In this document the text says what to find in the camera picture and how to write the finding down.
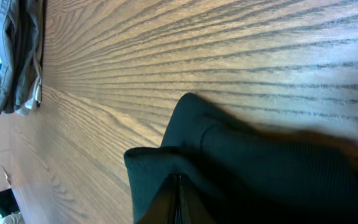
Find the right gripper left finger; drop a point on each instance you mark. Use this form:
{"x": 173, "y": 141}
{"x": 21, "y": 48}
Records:
{"x": 163, "y": 209}

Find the folded beige garment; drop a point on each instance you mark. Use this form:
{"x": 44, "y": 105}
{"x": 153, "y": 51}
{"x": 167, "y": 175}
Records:
{"x": 34, "y": 96}

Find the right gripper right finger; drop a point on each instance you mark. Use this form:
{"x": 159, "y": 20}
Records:
{"x": 191, "y": 209}

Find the folded grey garment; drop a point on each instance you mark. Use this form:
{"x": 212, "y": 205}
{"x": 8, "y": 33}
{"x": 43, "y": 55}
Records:
{"x": 21, "y": 38}

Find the black polo shirt Sydrogen logo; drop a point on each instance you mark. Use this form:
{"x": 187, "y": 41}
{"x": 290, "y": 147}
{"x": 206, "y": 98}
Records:
{"x": 241, "y": 176}

